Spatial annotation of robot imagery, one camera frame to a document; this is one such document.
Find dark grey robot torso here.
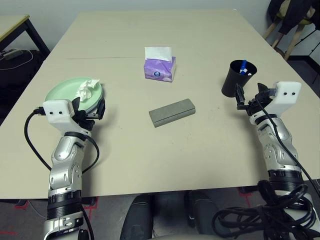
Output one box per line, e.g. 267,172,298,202
119,190,222,240

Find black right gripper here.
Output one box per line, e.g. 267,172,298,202
234,82,273,117

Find green plastic plate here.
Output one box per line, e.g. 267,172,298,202
44,76,104,114

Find white cable loop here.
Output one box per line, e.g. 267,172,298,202
0,49,34,71

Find grey power adapter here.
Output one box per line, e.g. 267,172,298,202
1,48,24,60

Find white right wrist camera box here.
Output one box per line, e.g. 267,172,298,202
249,80,303,125

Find purple tissue pack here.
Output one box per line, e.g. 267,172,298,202
143,46,177,83

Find wooden chair with jacket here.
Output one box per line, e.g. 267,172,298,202
267,0,320,35

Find beige stool cushion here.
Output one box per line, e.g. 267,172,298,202
278,0,291,19

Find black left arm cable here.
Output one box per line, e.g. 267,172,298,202
23,106,101,240

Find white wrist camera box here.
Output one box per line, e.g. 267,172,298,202
249,80,303,125
42,99,89,137

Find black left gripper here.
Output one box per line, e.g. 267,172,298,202
71,97,106,131

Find white tissue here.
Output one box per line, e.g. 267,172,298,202
75,79,101,102

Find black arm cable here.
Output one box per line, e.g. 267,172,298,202
254,97,320,191
23,106,101,240

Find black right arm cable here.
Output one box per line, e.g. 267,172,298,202
254,97,320,191

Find wooden stool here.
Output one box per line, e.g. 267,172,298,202
263,16,316,61

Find blue plastic plate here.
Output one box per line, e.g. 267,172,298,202
86,83,105,114

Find grey glasses case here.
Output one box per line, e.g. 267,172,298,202
148,98,197,129

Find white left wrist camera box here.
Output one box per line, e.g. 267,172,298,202
42,99,89,137

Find black paper cup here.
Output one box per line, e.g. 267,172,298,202
221,59,258,99

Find beige side table black legs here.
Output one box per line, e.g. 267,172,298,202
0,14,51,59

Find black cable bundle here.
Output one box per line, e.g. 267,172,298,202
212,179,317,240

